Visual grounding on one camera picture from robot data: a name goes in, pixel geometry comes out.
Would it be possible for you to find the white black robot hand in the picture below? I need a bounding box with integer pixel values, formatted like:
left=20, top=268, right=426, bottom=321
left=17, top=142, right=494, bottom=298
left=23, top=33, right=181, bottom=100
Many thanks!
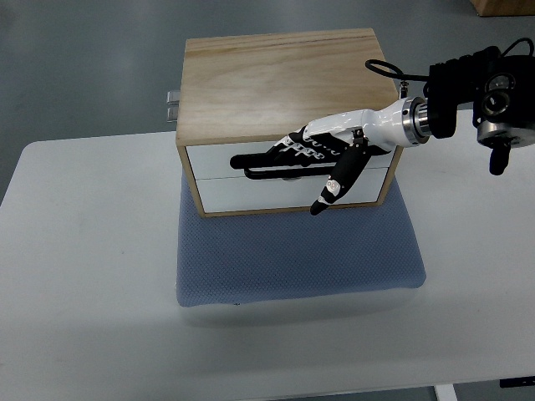
left=272, top=96, right=428, bottom=216

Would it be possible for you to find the black drawer handle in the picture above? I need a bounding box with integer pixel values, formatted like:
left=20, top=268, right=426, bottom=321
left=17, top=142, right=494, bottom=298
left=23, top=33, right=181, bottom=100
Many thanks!
left=230, top=153, right=334, bottom=180

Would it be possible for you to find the white drawer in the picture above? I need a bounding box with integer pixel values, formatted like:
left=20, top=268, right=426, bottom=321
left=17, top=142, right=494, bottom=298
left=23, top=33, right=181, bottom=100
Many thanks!
left=185, top=140, right=403, bottom=181
left=196, top=168, right=388, bottom=213

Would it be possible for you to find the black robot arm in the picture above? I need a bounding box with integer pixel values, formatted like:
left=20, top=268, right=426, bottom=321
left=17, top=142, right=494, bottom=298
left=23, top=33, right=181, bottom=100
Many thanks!
left=425, top=38, right=534, bottom=175

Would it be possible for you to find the wooden drawer cabinet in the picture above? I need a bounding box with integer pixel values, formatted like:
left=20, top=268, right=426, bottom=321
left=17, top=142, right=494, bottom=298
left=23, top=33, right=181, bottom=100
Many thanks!
left=176, top=28, right=398, bottom=217

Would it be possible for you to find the blue-grey mesh cushion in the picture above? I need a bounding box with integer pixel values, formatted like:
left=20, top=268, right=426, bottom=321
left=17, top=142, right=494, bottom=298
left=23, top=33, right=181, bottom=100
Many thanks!
left=176, top=184, right=426, bottom=307

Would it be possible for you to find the silver metal clamp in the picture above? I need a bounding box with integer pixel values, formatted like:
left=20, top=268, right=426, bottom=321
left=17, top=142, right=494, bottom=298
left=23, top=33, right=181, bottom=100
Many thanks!
left=166, top=89, right=181, bottom=123

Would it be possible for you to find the cardboard box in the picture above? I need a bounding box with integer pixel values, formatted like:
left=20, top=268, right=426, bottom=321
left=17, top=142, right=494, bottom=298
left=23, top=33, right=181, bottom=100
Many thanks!
left=471, top=0, right=535, bottom=17

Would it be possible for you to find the white table leg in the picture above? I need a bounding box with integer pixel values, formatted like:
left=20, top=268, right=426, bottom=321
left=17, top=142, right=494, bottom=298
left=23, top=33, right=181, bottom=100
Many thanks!
left=434, top=384, right=458, bottom=401

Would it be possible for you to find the black table bracket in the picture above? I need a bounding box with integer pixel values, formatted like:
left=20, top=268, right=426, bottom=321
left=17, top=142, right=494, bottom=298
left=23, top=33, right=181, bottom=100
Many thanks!
left=499, top=376, right=535, bottom=388

